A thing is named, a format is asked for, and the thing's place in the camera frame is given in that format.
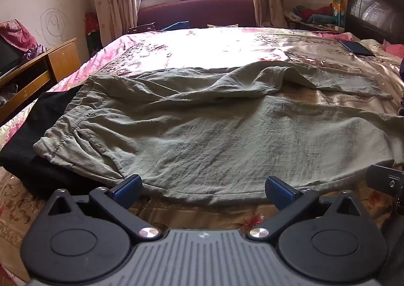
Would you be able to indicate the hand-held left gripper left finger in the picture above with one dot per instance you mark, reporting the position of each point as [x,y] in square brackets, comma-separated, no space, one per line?
[130,187]

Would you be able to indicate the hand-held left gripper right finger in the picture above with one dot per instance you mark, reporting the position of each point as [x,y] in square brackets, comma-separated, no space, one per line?
[277,188]

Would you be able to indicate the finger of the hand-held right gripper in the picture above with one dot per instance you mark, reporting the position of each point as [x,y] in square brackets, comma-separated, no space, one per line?
[386,180]

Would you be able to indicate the olive green pants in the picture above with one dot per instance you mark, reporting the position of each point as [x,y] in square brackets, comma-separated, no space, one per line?
[205,134]

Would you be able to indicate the black cloth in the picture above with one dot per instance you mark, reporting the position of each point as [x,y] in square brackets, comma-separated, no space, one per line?
[31,134]

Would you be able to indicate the pink garment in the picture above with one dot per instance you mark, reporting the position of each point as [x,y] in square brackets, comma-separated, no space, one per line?
[394,49]

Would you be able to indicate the wooden desk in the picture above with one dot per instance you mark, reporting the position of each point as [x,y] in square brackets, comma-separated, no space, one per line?
[60,58]

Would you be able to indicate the floral satin bedspread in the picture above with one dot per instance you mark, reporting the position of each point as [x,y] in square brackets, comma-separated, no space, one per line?
[221,49]

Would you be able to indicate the red bag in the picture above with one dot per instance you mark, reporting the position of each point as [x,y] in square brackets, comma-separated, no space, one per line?
[92,31]

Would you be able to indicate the dark small table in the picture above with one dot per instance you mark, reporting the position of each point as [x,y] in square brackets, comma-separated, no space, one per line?
[142,27]

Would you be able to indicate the blue flat item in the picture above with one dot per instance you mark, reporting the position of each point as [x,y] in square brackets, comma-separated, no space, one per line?
[176,24]

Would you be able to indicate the dark wooden headboard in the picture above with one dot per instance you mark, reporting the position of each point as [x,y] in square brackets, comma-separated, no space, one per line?
[375,11]

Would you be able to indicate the pile of colourful clothes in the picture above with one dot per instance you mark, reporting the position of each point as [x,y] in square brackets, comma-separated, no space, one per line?
[311,16]

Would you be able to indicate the black television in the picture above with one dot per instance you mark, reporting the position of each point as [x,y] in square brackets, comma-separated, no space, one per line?
[9,55]

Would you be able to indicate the yellow box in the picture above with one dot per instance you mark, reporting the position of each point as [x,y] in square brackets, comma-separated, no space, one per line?
[337,5]

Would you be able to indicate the pink crumpled cloth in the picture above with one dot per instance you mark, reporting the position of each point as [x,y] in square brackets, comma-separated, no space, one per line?
[19,35]

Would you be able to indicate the maroon upholstered sofa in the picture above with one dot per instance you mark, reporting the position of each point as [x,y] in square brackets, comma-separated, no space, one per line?
[202,11]

